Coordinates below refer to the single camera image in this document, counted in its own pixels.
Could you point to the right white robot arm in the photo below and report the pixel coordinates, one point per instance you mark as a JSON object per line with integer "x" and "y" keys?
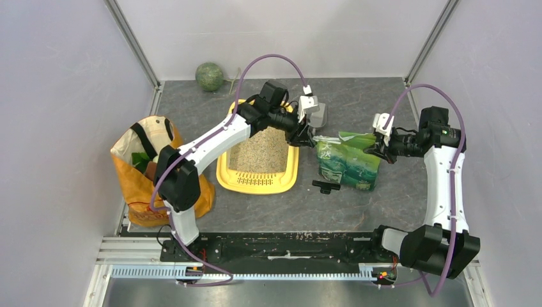
{"x": 438, "y": 144}

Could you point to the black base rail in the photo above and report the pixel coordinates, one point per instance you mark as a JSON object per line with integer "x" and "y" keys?
{"x": 290, "y": 252}

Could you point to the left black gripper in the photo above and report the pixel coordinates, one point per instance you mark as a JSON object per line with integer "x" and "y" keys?
{"x": 300, "y": 134}

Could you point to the grey metal scoop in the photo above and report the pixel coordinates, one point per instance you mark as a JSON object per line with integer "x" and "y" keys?
{"x": 318, "y": 119}

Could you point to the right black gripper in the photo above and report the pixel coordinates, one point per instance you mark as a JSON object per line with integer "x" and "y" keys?
{"x": 382, "y": 149}

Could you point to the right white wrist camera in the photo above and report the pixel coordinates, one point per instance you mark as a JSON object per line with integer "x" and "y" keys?
{"x": 382, "y": 127}

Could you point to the green round ball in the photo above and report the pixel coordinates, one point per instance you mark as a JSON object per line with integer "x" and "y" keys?
{"x": 209, "y": 76}

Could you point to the green litter bag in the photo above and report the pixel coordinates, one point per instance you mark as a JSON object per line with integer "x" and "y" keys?
{"x": 342, "y": 160}

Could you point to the orange shopping bag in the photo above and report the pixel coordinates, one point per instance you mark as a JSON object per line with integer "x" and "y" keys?
{"x": 134, "y": 156}

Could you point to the yellow litter box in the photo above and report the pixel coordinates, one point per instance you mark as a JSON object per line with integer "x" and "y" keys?
{"x": 263, "y": 164}

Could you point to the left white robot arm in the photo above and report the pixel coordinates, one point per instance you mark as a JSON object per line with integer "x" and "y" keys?
{"x": 178, "y": 169}

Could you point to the black bag clip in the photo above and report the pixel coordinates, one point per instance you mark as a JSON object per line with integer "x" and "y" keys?
{"x": 326, "y": 187}

